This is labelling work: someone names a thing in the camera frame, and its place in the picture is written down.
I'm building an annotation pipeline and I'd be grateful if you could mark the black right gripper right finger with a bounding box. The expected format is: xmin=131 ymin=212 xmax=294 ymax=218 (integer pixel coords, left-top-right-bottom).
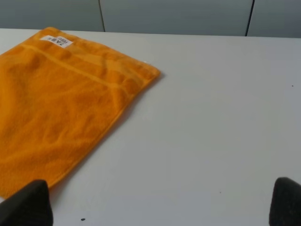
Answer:
xmin=269 ymin=177 xmax=301 ymax=226

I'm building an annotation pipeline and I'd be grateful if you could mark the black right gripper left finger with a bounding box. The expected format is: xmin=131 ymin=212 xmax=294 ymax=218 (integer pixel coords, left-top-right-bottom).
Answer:
xmin=0 ymin=180 xmax=54 ymax=226

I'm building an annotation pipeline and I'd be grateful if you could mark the orange terry towel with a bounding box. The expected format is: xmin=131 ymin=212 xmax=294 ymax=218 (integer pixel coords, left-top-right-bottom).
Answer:
xmin=0 ymin=27 xmax=160 ymax=198

